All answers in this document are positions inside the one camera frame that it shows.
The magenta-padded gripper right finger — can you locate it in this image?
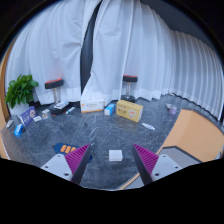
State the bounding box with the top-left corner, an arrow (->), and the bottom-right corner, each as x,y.
131,143 -> 184,186

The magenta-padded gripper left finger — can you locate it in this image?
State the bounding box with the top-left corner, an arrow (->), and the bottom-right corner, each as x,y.
40,143 -> 93,186

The white charger block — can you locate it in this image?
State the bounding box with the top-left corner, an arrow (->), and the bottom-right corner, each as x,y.
108,149 -> 124,163

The dark blue orange power strip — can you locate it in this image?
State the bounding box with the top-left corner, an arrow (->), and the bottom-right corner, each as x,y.
52,142 -> 81,156

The white blue sachet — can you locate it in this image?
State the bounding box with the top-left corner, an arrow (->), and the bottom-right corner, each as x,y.
141,122 -> 156,131

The yellow box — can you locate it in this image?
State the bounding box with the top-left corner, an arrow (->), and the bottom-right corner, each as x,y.
115,99 -> 144,123

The small blister pack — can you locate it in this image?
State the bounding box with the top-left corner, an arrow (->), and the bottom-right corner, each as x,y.
41,108 -> 52,120

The small purple cup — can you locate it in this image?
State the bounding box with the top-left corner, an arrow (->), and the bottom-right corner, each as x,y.
168,105 -> 178,116

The flat white blue box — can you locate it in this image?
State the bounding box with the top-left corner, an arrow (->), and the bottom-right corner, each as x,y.
53,100 -> 70,110

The white orange-striped box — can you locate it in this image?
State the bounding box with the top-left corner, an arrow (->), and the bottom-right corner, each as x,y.
80,98 -> 106,114

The small blue white box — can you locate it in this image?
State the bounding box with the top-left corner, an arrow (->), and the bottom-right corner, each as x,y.
103,103 -> 117,117

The purple box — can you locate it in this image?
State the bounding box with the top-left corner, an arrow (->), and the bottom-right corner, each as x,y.
18,105 -> 38,127

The black red-edged bar stool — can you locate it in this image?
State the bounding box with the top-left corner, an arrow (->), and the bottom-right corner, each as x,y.
120,74 -> 139,103
44,78 -> 70,116

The green potted plant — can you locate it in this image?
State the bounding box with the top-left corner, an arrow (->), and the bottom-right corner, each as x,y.
4,73 -> 40,116

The white curtain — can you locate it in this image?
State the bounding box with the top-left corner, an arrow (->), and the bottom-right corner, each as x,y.
80,0 -> 224,121
4,0 -> 101,104

